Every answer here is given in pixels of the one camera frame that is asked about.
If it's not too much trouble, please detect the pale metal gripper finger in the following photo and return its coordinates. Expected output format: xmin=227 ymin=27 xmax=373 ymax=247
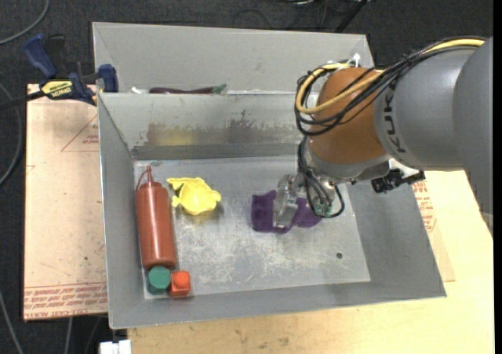
xmin=282 ymin=192 xmax=302 ymax=229
xmin=275 ymin=173 xmax=294 ymax=224

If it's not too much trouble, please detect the purple cloth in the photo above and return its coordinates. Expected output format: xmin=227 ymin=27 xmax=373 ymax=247
xmin=250 ymin=188 xmax=324 ymax=235

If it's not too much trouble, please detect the grey metal bin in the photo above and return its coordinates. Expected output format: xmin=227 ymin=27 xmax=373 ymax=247
xmin=92 ymin=21 xmax=448 ymax=330

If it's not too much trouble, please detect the yellow toy fish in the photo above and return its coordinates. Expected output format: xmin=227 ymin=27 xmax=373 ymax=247
xmin=166 ymin=176 xmax=223 ymax=217

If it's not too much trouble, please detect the red-brown squeeze bottle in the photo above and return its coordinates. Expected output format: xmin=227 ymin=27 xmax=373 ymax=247
xmin=134 ymin=165 xmax=178 ymax=271

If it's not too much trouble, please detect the orange-red block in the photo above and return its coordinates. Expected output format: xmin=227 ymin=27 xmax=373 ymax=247
xmin=169 ymin=270 xmax=193 ymax=299

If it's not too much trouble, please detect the green hexagonal block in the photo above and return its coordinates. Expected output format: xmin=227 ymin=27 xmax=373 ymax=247
xmin=146 ymin=265 xmax=173 ymax=295

